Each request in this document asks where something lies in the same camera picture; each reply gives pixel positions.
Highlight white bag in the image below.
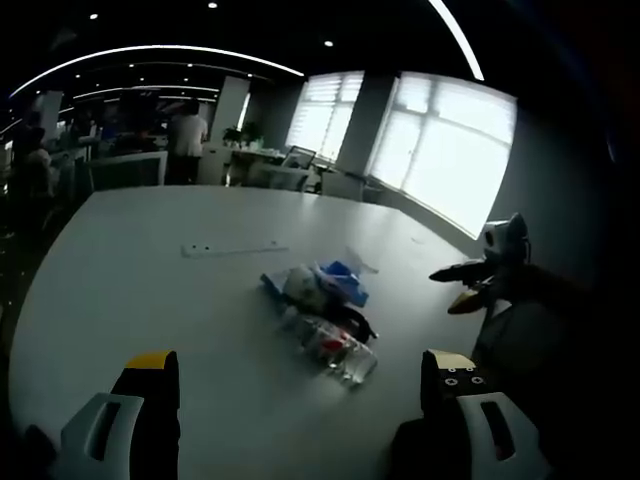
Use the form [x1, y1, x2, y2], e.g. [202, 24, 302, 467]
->
[282, 266, 332, 310]

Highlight blue packet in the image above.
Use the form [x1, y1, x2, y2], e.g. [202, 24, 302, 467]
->
[259, 258, 372, 307]

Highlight clear plastic bottle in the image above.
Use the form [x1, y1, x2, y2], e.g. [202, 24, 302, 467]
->
[283, 308, 378, 387]

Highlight office chair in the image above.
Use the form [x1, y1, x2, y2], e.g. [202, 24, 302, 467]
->
[259, 145, 317, 193]

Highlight clear plastic wrapper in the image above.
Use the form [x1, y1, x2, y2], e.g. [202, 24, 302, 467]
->
[346, 245, 380, 276]

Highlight white table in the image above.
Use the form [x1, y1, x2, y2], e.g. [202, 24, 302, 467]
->
[8, 185, 494, 480]

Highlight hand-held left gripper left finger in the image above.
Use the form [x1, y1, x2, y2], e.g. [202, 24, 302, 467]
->
[58, 350, 181, 480]

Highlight white desk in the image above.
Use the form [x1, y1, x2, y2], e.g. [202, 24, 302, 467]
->
[87, 150, 169, 191]

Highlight window with blinds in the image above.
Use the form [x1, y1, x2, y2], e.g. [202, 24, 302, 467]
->
[285, 70, 366, 162]
[367, 71, 518, 239]

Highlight green potted plant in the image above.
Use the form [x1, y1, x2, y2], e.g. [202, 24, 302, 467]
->
[222, 121, 263, 150]

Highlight white table socket strip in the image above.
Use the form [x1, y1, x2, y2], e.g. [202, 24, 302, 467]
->
[180, 241, 291, 259]

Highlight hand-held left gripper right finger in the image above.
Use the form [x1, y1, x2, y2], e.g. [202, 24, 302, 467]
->
[389, 349, 542, 480]

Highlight black strap item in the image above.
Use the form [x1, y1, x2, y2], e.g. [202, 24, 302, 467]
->
[327, 304, 380, 344]

